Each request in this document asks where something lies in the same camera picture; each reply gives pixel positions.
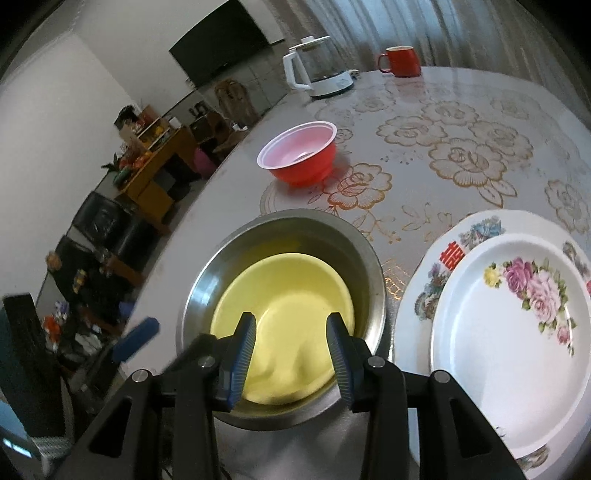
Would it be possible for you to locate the large white patterned plate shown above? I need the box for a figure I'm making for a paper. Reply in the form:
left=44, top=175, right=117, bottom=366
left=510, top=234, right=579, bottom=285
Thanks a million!
left=394, top=210, right=590, bottom=479

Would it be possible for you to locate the yellow bowl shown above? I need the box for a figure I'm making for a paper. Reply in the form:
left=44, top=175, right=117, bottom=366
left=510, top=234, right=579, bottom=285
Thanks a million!
left=211, top=253, right=355, bottom=406

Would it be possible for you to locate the stainless steel bowl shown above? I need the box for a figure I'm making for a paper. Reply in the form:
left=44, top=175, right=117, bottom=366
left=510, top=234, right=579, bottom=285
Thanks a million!
left=176, top=209, right=387, bottom=431

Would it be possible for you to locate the white rose plate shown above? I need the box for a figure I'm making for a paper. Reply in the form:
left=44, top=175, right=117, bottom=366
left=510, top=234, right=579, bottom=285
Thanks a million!
left=430, top=233, right=590, bottom=457

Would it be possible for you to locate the wooden shelf cabinet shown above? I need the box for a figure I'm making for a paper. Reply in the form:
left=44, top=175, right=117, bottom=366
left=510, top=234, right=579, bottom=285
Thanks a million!
left=116, top=105, right=197, bottom=233

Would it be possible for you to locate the lace floral table mat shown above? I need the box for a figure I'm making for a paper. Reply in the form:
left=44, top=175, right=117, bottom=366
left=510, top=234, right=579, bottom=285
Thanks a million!
left=259, top=77, right=590, bottom=298

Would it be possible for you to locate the red plastic bowl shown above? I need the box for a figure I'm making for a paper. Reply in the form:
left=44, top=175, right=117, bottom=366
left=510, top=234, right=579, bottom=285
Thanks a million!
left=256, top=121, right=338, bottom=188

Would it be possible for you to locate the wooden chair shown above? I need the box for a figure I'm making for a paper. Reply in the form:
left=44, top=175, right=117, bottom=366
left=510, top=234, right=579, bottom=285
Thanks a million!
left=214, top=79, right=259, bottom=128

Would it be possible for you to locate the white electric kettle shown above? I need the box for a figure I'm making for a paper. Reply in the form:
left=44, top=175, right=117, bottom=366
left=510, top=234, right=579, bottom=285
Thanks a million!
left=283, top=36, right=359, bottom=99

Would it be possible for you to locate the red mug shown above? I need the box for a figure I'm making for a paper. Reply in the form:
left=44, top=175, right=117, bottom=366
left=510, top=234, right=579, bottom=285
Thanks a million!
left=377, top=46, right=422, bottom=78

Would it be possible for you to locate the black television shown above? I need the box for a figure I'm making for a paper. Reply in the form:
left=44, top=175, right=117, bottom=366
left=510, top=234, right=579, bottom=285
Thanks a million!
left=169, top=0, right=270, bottom=87

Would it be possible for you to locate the beige curtain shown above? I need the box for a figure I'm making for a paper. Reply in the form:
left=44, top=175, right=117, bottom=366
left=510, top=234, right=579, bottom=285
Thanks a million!
left=266, top=1, right=575, bottom=86

